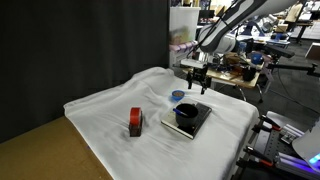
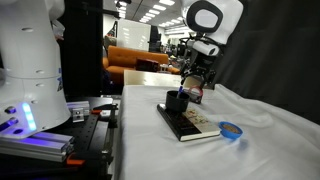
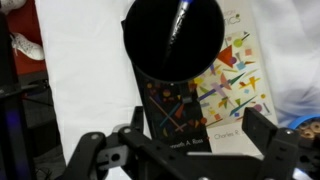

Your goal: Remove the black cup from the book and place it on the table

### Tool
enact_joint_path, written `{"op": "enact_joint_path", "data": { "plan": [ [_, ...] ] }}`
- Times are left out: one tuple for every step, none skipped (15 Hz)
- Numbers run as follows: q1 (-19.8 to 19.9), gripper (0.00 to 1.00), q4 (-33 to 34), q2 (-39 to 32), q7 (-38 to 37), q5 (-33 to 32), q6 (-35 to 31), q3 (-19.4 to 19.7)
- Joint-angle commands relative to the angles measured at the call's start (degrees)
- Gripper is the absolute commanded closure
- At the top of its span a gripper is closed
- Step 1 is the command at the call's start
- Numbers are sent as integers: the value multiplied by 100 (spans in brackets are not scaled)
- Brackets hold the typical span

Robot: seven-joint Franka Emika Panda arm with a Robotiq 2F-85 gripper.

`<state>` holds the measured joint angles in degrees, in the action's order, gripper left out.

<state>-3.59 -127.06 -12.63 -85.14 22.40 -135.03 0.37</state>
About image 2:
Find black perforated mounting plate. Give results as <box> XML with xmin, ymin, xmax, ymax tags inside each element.
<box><xmin>0</xmin><ymin>95</ymin><xmax>120</xmax><ymax>180</ymax></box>

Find black cup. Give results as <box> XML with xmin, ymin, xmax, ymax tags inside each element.
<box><xmin>165</xmin><ymin>90</ymin><xmax>191</xmax><ymax>113</ymax></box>

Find black clamp orange handle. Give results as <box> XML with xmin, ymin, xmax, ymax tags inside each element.
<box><xmin>90</xmin><ymin>103</ymin><xmax>120</xmax><ymax>130</ymax></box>
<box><xmin>65</xmin><ymin>150</ymin><xmax>115</xmax><ymax>168</ymax></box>

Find white table cloth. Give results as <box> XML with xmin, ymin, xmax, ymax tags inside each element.
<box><xmin>114</xmin><ymin>83</ymin><xmax>320</xmax><ymax>180</ymax></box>

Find white handheld controller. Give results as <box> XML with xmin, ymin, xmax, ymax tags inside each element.
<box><xmin>51</xmin><ymin>20</ymin><xmax>66</xmax><ymax>36</ymax></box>

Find small blue bowl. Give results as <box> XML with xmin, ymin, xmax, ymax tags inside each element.
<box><xmin>218</xmin><ymin>121</ymin><xmax>244</xmax><ymax>140</ymax></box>

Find blue marker pen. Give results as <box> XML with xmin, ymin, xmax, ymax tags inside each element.
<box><xmin>176</xmin><ymin>85</ymin><xmax>185</xmax><ymax>99</ymax></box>

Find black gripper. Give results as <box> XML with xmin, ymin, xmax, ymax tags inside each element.
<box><xmin>179</xmin><ymin>53</ymin><xmax>218</xmax><ymax>90</ymax></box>

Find black tape dispenser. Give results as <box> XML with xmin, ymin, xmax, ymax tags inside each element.
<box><xmin>185</xmin><ymin>89</ymin><xmax>204</xmax><ymax>105</ymax></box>

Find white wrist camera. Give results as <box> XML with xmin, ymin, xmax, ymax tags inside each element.
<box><xmin>192</xmin><ymin>39</ymin><xmax>221</xmax><ymax>57</ymax></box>

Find small aluminium bracket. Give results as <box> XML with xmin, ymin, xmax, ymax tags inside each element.
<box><xmin>66</xmin><ymin>100</ymin><xmax>91</xmax><ymax>124</ymax></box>

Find orange sofa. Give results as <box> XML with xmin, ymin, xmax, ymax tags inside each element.
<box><xmin>102</xmin><ymin>45</ymin><xmax>184</xmax><ymax>85</ymax></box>

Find book with colourful cover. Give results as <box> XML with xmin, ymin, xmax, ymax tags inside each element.
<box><xmin>156</xmin><ymin>103</ymin><xmax>222</xmax><ymax>142</ymax></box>

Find black curtain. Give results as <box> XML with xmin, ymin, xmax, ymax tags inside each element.
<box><xmin>213</xmin><ymin>0</ymin><xmax>320</xmax><ymax>125</ymax></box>

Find red tape roll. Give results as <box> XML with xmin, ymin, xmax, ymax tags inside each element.
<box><xmin>188</xmin><ymin>85</ymin><xmax>205</xmax><ymax>98</ymax></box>

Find aluminium extrusion rails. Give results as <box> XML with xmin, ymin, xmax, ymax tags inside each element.
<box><xmin>0</xmin><ymin>130</ymin><xmax>76</xmax><ymax>164</ymax></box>

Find white projection board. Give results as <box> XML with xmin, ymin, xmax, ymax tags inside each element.
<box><xmin>117</xmin><ymin>18</ymin><xmax>152</xmax><ymax>52</ymax></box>

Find dark box on sofa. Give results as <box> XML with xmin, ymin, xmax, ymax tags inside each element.
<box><xmin>135</xmin><ymin>57</ymin><xmax>160</xmax><ymax>73</ymax></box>

